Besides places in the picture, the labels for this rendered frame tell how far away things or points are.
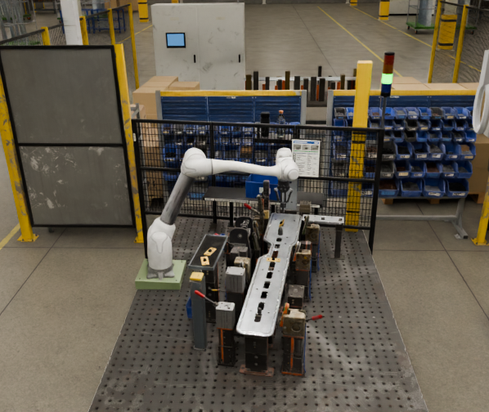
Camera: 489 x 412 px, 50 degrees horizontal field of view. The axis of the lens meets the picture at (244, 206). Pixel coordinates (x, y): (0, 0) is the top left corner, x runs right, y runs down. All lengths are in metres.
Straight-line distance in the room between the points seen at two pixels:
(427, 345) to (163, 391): 2.24
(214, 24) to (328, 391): 7.81
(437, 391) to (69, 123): 3.90
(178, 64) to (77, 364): 6.79
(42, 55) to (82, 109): 0.57
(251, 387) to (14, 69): 3.78
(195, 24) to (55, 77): 4.86
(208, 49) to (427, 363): 7.10
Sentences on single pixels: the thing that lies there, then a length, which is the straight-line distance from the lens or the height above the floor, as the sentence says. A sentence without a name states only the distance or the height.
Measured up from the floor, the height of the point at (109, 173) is 0.75.
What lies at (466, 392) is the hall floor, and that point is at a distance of 4.03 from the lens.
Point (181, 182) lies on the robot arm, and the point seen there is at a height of 1.32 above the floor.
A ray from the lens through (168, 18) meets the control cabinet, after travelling 9.84.
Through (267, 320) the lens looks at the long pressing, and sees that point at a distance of 2.71.
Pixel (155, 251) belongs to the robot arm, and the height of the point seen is 0.95.
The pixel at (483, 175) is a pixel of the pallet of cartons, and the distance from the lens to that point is 6.77.
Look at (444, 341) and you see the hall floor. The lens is 4.41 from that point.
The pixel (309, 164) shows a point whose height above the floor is 1.25.
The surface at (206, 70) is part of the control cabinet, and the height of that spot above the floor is 0.89.
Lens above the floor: 2.62
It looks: 25 degrees down
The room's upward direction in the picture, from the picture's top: 1 degrees counter-clockwise
